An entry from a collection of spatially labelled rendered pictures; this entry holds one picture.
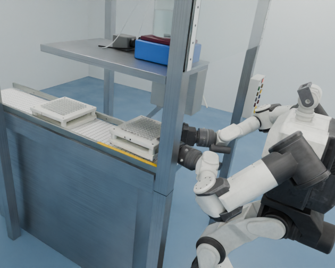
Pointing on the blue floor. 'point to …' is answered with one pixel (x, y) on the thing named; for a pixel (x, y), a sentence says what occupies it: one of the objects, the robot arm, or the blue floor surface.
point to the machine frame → (167, 129)
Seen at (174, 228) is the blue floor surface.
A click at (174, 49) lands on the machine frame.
